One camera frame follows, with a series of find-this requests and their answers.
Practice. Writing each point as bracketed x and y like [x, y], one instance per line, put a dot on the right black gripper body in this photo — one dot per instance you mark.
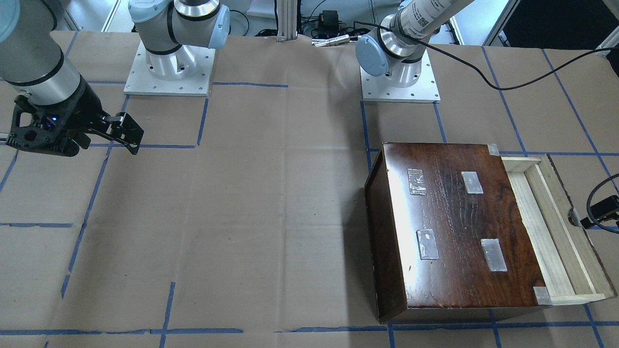
[85, 110]

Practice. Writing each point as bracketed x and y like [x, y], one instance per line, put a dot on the light wooden drawer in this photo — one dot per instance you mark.
[571, 268]

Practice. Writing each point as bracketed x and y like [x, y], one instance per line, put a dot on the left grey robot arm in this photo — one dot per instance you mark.
[395, 48]

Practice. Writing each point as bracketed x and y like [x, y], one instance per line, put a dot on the dark wooden drawer cabinet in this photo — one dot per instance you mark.
[447, 239]

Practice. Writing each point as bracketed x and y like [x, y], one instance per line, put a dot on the black power adapter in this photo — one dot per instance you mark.
[328, 22]

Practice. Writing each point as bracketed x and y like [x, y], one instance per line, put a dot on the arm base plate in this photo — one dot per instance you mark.
[385, 79]
[186, 72]

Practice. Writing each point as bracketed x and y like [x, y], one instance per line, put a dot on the aluminium frame post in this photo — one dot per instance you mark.
[287, 19]

